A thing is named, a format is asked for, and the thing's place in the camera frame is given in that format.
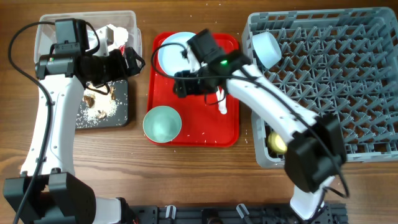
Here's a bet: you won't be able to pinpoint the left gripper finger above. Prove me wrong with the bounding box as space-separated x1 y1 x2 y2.
85 82 111 95
124 47 146 76

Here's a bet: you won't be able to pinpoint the brown food scraps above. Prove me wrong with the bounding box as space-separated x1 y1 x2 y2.
76 81 125 125

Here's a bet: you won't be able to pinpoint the white napkin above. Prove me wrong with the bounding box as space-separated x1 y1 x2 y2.
86 24 129 57

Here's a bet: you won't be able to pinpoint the large light blue plate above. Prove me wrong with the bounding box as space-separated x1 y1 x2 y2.
158 32 200 76

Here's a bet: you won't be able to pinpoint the green bowl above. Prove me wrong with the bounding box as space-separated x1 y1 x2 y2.
143 106 182 143

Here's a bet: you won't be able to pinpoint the small light blue bowl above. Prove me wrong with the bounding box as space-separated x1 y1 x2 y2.
252 32 282 69

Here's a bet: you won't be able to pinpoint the yellow plastic cup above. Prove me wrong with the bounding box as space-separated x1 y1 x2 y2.
267 131 287 154

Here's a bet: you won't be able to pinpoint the red snack wrapper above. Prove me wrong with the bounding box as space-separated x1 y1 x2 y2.
119 45 125 55

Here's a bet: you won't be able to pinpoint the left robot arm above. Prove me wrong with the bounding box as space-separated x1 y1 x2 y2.
3 18 145 223

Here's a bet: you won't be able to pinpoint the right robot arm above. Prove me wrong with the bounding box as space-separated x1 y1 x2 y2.
173 29 347 223

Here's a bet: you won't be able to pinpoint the grey dishwasher rack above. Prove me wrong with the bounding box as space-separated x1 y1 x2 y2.
242 7 397 162

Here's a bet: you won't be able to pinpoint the black plastic tray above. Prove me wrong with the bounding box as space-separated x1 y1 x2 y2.
74 77 129 129

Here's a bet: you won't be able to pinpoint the red serving tray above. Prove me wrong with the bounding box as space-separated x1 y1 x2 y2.
146 32 240 147

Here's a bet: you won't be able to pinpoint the clear plastic bin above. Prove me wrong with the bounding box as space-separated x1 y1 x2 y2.
40 11 142 56

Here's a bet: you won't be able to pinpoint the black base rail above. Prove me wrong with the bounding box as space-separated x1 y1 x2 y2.
71 203 348 224

